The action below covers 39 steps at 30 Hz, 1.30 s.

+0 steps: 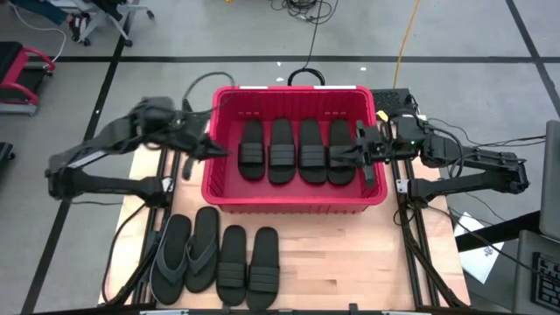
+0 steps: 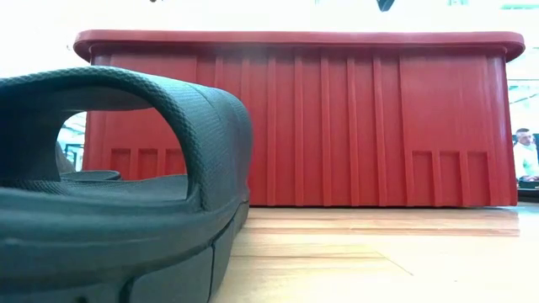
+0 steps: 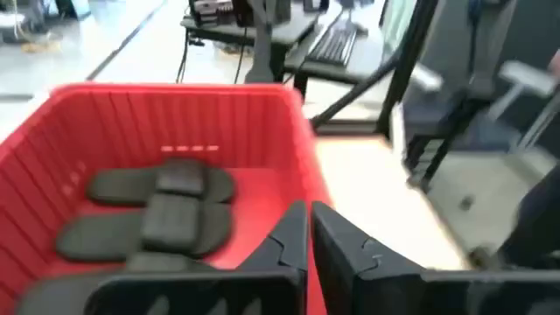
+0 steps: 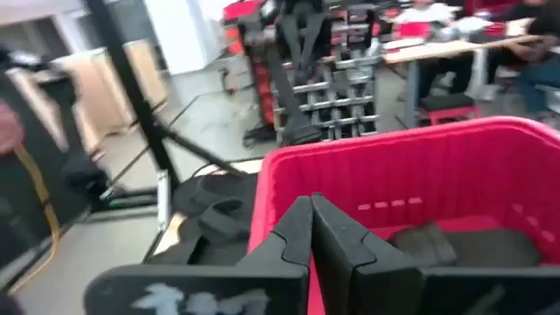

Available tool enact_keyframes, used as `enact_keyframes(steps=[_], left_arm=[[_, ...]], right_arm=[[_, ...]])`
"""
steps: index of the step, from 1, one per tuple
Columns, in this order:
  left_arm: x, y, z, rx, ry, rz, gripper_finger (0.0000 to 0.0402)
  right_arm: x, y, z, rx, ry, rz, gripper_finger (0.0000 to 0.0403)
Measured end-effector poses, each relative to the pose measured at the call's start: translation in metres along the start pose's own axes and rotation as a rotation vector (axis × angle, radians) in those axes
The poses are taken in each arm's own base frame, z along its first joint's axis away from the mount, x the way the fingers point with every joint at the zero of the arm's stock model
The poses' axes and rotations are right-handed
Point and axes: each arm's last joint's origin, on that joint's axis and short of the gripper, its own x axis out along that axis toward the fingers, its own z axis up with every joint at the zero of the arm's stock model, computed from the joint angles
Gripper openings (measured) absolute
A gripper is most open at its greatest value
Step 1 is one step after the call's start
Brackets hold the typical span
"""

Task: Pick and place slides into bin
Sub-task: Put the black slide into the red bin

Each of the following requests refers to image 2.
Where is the black slide sandal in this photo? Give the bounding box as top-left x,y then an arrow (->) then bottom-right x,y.
0,66 -> 253,303

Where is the red plastic bin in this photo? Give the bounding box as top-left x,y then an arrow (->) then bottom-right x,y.
73,29 -> 526,208

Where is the person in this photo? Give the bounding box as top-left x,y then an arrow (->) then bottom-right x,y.
512,127 -> 539,183
54,141 -> 77,174

